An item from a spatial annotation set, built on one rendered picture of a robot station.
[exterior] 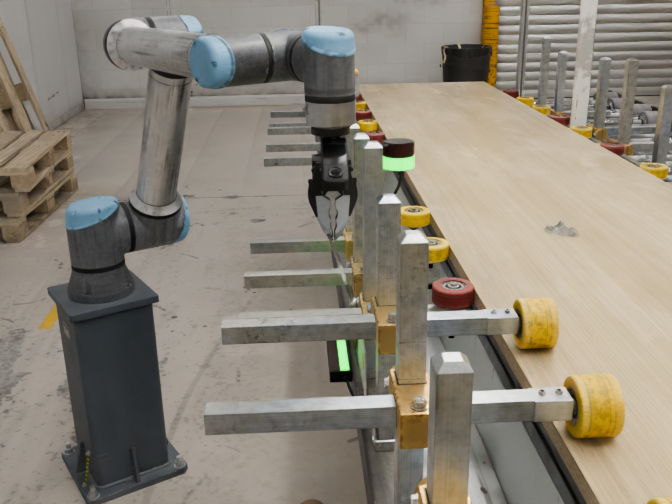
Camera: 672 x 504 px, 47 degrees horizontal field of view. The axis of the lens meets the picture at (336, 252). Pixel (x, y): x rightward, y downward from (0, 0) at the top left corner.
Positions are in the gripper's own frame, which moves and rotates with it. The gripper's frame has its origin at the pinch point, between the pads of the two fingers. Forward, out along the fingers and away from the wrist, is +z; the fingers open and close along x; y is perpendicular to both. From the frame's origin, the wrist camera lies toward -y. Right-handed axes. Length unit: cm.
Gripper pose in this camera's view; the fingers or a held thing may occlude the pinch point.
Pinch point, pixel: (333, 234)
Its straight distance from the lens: 143.4
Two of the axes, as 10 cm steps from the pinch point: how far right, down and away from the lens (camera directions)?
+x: -10.0, 0.4, -0.5
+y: -0.6, -3.4, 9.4
